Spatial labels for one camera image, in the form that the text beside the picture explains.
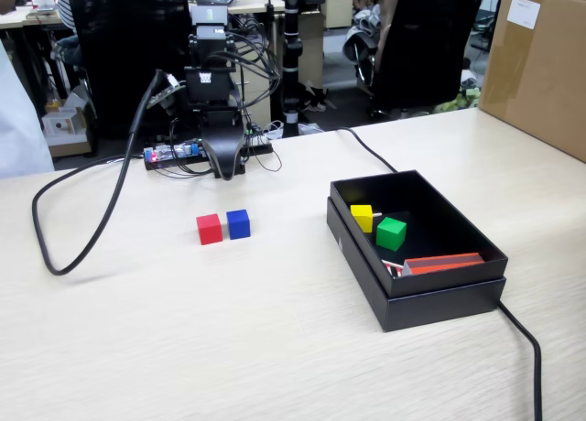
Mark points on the black open box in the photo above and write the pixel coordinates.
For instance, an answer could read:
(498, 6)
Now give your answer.
(435, 309)

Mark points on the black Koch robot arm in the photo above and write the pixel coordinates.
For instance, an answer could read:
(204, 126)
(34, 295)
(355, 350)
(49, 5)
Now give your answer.
(208, 29)

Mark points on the blue wooden cube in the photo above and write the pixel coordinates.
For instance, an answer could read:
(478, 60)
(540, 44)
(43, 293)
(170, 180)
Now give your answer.
(238, 225)

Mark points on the person in striped shirt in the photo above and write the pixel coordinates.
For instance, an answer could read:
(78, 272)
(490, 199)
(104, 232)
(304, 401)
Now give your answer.
(66, 4)

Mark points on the black chair with chrome armrest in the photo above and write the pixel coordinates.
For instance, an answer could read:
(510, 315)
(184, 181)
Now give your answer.
(426, 41)

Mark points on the black pole with white rings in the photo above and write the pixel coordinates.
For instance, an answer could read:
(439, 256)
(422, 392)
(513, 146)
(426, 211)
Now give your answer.
(292, 50)

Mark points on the large brown cardboard box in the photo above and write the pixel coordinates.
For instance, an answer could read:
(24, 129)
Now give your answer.
(540, 73)

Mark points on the person in white shirt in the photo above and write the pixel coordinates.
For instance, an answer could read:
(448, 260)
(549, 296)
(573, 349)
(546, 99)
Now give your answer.
(18, 119)

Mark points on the beige cabinet panel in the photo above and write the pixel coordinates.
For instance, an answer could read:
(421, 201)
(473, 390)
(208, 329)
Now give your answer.
(313, 50)

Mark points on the light wooden desk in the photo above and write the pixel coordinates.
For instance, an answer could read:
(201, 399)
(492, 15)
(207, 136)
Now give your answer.
(256, 2)
(27, 20)

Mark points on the orange flat box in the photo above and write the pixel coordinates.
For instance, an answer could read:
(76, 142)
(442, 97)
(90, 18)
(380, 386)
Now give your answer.
(439, 263)

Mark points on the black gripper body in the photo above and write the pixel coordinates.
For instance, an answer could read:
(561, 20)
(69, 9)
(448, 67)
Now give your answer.
(206, 87)

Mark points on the white thin sticks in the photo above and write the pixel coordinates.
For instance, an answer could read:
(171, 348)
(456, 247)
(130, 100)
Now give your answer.
(393, 265)

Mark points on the green patterned cloth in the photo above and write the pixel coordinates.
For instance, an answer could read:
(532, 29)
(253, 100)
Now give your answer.
(458, 104)

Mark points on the black and white shoes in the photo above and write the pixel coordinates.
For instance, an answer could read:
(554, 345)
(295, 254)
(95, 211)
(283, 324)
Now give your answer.
(316, 101)

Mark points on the yellow wooden cube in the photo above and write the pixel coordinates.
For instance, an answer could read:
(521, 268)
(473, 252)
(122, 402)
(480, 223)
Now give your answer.
(362, 217)

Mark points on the black cardboard box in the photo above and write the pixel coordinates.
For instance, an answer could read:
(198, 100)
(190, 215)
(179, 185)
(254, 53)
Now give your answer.
(412, 197)

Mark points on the small white carton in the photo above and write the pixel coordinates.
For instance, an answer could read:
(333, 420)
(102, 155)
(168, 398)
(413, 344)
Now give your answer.
(64, 126)

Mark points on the red wooden cube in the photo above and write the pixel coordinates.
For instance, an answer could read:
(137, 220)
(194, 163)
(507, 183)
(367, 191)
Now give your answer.
(209, 230)

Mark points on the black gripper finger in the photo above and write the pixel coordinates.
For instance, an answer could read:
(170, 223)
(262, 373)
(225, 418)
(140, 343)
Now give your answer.
(215, 153)
(228, 175)

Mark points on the green wooden cube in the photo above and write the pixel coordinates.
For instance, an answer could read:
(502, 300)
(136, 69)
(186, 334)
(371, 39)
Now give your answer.
(390, 234)

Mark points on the bare board wrist camera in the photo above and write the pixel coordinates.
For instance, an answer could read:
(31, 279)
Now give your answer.
(167, 93)

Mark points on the blue controller board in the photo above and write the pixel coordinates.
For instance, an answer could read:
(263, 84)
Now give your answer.
(178, 151)

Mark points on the black high-back office chair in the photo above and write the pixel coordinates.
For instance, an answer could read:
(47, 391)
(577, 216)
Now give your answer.
(133, 50)

